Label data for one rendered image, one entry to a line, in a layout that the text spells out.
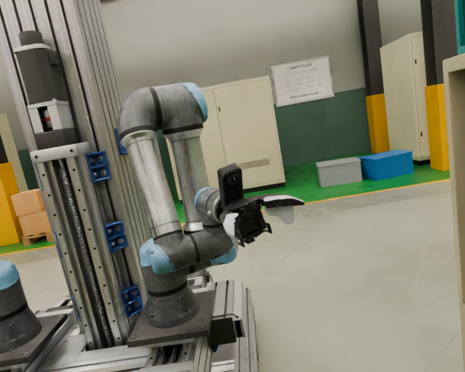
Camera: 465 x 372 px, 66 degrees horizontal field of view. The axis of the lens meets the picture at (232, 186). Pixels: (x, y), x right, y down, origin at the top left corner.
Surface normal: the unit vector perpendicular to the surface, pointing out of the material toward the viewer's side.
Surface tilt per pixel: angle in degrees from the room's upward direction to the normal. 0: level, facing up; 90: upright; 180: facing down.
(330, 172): 90
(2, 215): 90
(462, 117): 90
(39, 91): 90
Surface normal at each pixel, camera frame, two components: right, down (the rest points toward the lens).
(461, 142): -0.20, 0.22
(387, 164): 0.18, 0.15
